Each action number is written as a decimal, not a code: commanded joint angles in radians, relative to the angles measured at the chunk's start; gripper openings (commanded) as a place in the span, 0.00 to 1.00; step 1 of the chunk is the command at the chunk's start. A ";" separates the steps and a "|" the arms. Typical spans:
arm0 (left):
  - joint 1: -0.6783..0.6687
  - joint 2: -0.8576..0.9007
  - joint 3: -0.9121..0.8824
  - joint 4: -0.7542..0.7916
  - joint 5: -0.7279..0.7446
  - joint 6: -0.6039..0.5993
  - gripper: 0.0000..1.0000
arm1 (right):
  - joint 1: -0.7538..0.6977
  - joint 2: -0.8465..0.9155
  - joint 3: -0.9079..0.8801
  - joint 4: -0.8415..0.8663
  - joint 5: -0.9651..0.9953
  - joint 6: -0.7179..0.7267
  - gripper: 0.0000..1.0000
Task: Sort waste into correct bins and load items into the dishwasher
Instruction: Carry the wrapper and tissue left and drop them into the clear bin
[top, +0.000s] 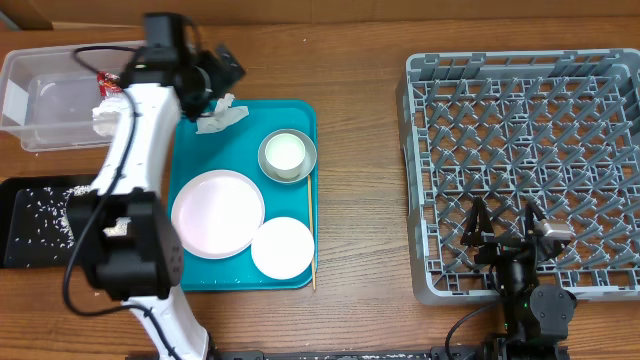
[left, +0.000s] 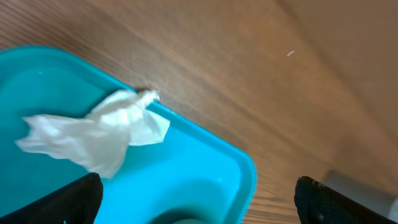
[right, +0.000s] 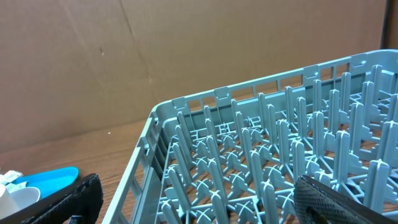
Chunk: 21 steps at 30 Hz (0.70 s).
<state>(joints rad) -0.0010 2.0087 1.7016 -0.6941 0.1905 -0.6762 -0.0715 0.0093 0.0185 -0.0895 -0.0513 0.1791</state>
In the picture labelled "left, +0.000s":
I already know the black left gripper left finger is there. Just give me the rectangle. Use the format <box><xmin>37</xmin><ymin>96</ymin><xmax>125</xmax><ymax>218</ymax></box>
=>
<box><xmin>1</xmin><ymin>172</ymin><xmax>103</xmax><ymax>224</ymax></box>

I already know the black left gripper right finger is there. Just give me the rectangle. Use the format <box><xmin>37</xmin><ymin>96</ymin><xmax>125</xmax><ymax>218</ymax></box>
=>
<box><xmin>294</xmin><ymin>176</ymin><xmax>397</xmax><ymax>224</ymax></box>

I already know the white napkin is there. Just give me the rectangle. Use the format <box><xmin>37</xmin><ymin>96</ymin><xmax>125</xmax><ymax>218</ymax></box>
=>
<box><xmin>16</xmin><ymin>90</ymin><xmax>170</xmax><ymax>179</ymax></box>

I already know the grey dish rack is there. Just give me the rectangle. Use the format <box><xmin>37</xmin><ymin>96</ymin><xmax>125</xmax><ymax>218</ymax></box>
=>
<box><xmin>323</xmin><ymin>171</ymin><xmax>397</xmax><ymax>222</ymax></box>

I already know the grey bowl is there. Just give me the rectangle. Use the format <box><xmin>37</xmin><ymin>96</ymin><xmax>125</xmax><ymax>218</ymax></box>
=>
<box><xmin>148</xmin><ymin>207</ymin><xmax>218</xmax><ymax>224</ymax></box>

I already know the teal serving tray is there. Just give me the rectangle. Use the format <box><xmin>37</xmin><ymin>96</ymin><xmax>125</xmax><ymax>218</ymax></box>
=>
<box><xmin>1</xmin><ymin>47</ymin><xmax>256</xmax><ymax>223</ymax></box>

